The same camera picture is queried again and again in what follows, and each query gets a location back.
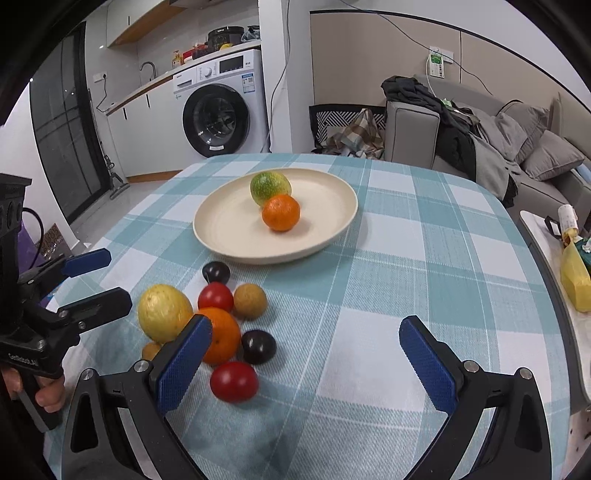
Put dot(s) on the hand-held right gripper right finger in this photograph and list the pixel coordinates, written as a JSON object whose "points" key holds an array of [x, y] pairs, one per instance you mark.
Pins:
{"points": [[427, 364]]}

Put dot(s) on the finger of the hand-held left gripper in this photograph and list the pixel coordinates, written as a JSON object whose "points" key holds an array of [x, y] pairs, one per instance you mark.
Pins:
{"points": [[87, 262], [99, 307]]}

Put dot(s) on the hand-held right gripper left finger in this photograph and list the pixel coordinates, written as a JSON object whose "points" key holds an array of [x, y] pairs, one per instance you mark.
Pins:
{"points": [[182, 364]]}

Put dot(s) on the brown longan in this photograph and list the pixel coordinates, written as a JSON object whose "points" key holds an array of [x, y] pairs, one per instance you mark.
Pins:
{"points": [[250, 300], [150, 350]]}

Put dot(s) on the large orange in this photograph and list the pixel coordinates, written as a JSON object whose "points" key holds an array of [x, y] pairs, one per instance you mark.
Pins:
{"points": [[226, 337]]}

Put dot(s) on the yellow passion fruit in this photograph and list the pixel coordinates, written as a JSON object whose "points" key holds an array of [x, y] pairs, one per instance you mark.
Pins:
{"points": [[164, 314]]}

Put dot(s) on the red tomato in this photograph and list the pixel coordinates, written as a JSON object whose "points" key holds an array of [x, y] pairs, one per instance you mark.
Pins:
{"points": [[234, 381], [215, 297]]}

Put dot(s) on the dark purple plum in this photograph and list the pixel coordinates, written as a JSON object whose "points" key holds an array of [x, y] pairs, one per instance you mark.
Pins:
{"points": [[216, 272], [258, 346]]}

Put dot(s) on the cream round plate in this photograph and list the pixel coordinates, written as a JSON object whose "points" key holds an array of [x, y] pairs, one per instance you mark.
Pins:
{"points": [[231, 230]]}

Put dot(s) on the person's left hand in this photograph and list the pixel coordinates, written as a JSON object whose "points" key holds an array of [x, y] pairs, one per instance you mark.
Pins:
{"points": [[50, 394]]}

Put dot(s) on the brown patterned box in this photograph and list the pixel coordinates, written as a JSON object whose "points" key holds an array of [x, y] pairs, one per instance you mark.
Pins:
{"points": [[54, 240]]}

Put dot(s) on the floor mop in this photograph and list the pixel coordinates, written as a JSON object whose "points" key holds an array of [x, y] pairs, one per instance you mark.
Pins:
{"points": [[115, 182]]}

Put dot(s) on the teal checked tablecloth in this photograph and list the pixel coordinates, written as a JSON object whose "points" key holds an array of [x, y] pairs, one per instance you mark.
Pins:
{"points": [[415, 277]]}

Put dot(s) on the dark glass door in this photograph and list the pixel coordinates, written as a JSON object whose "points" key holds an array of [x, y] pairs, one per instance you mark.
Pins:
{"points": [[64, 129]]}

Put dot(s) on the white kitchen base cabinet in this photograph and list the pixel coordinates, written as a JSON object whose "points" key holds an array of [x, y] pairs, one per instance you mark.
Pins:
{"points": [[157, 129]]}

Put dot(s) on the white side table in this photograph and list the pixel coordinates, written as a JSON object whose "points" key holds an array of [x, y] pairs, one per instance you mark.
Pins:
{"points": [[545, 244]]}

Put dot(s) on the yellow bag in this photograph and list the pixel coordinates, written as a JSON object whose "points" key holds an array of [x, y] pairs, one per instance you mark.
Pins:
{"points": [[575, 281]]}

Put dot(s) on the small orange tangerine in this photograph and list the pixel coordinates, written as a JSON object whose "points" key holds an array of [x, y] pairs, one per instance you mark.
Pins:
{"points": [[280, 213]]}

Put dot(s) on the green citrus fruit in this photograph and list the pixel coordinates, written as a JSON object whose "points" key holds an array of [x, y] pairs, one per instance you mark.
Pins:
{"points": [[268, 187]]}

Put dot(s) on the white bottle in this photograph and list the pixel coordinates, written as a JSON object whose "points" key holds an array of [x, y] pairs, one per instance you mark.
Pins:
{"points": [[568, 219]]}

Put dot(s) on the grey blanket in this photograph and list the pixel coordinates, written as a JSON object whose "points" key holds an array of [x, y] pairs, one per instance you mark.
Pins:
{"points": [[494, 170]]}

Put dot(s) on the kitchen faucet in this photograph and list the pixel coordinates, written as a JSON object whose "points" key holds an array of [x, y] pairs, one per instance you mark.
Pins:
{"points": [[147, 64]]}

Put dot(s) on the yellow bottle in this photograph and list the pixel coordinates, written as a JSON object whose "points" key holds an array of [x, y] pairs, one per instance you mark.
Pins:
{"points": [[177, 60]]}

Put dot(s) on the grey sofa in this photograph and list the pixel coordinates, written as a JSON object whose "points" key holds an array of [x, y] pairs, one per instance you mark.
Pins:
{"points": [[411, 134]]}

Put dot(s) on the red box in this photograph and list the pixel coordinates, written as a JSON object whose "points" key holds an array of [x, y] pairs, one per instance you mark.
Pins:
{"points": [[194, 54]]}

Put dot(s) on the white washing machine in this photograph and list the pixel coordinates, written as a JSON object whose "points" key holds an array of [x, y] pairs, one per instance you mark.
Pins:
{"points": [[231, 74]]}

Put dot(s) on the plaid cloth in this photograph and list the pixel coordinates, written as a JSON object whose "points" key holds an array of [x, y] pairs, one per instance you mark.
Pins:
{"points": [[360, 134]]}

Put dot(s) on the grey cushion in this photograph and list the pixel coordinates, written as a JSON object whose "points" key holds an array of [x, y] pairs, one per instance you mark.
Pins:
{"points": [[521, 124], [551, 157]]}

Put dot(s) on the black pressure cooker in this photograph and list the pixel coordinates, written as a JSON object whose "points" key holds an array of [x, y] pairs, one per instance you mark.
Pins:
{"points": [[225, 39]]}

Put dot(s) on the black patterned laundry basket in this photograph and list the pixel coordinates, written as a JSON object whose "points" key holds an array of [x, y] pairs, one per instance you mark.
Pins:
{"points": [[323, 120]]}

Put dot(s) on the dark clothes pile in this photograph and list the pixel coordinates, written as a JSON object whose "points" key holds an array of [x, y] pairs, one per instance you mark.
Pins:
{"points": [[415, 92]]}

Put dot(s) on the black bag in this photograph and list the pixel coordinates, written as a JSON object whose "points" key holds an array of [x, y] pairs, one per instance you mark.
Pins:
{"points": [[252, 34]]}

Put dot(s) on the white wall socket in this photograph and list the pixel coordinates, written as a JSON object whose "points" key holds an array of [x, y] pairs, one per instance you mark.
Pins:
{"points": [[100, 76]]}

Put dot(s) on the white wall cabinet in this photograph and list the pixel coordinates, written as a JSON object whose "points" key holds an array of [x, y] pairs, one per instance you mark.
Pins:
{"points": [[138, 18]]}

